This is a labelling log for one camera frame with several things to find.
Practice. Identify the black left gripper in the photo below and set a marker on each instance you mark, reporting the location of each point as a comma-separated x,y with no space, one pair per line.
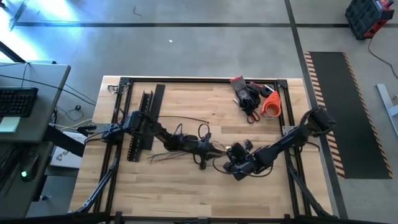
199,146

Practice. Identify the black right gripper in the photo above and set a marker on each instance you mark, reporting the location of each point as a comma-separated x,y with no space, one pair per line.
245,166

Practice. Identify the long black zip tie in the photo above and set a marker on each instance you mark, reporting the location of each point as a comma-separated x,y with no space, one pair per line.
186,117

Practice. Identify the black duct cover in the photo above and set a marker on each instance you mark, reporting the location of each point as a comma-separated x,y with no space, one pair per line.
159,96

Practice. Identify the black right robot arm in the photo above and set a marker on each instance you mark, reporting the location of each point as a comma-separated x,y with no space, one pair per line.
280,144

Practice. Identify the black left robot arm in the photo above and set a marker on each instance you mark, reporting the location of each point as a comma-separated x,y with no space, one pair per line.
168,138

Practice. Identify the black work glove red cuff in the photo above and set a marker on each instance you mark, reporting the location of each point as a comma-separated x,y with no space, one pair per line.
255,96
242,91

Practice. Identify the black tape roll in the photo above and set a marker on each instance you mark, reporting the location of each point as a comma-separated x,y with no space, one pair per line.
262,92

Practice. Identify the orange tape dispenser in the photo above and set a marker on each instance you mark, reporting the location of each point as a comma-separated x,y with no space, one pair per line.
275,99

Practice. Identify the black hazard-striped floor mat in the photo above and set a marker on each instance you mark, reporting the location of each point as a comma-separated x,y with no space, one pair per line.
348,118

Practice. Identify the black desk support bar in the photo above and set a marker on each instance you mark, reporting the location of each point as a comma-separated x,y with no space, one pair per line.
62,140

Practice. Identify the white cardboard box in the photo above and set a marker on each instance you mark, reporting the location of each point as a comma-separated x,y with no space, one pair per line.
62,158

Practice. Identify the small metal floor fitting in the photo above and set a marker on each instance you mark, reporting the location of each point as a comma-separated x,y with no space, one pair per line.
45,197

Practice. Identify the light gray desk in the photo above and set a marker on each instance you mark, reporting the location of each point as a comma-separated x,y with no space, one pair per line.
46,77

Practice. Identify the black and red tool case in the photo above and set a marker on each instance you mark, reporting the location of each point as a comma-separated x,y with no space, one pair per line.
363,15

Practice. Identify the black computer mouse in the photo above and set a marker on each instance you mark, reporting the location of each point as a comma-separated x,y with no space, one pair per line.
29,168

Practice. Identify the black keyboard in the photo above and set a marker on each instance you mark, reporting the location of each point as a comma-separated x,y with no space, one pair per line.
15,101

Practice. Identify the pale green note pad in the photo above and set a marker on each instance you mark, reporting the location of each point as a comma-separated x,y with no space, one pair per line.
9,124

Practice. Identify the dark gray desk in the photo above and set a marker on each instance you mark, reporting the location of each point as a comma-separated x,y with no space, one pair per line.
12,199

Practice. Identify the black diagonal pole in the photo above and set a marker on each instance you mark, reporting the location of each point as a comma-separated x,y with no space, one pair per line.
12,53

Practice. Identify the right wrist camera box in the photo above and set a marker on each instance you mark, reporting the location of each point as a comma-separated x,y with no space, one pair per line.
238,149

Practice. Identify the black aluminium table frame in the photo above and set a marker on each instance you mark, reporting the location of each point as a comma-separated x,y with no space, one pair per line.
202,80

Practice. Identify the gray metal floor rail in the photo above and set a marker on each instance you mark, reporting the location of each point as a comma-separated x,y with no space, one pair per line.
385,99

